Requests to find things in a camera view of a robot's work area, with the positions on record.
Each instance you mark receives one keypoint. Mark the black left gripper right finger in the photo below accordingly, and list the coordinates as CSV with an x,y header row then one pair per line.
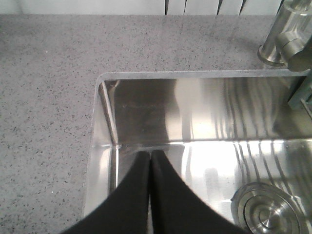
x,y
176,209

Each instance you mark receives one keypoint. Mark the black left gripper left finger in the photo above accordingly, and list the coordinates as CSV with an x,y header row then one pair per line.
x,y
125,210

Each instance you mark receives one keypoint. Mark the grey dish drying rack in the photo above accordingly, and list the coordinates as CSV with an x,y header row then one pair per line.
x,y
302,97

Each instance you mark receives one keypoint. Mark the round steel sink drain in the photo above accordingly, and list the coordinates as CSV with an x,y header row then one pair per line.
x,y
260,208

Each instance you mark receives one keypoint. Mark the stainless steel sink basin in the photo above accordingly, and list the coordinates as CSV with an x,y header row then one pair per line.
x,y
220,130

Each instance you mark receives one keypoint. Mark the steel kitchen faucet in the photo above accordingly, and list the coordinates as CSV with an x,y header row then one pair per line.
x,y
286,43

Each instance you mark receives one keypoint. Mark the white pleated curtain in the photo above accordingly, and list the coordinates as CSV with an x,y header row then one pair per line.
x,y
141,7

